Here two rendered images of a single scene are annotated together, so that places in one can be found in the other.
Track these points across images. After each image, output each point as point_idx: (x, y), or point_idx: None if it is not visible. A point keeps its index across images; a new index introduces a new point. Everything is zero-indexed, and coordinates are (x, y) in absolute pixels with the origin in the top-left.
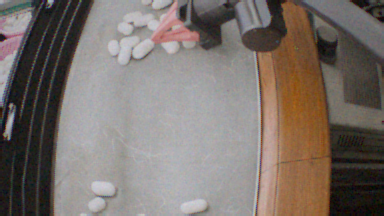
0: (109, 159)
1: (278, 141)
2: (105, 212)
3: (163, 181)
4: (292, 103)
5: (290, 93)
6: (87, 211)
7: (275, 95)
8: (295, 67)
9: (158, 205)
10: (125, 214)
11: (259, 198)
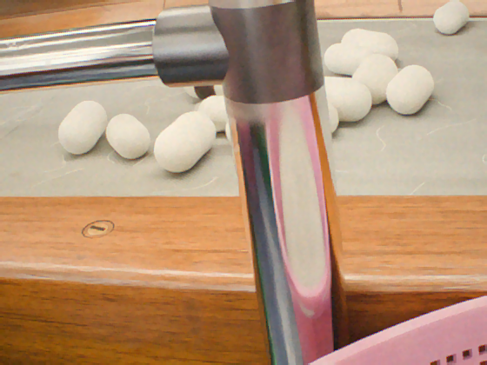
0: (5, 144)
1: (125, 2)
2: (151, 142)
3: (101, 90)
4: (75, 0)
5: (56, 3)
6: (138, 169)
7: (46, 14)
8: (18, 5)
9: (157, 89)
10: (167, 117)
11: None
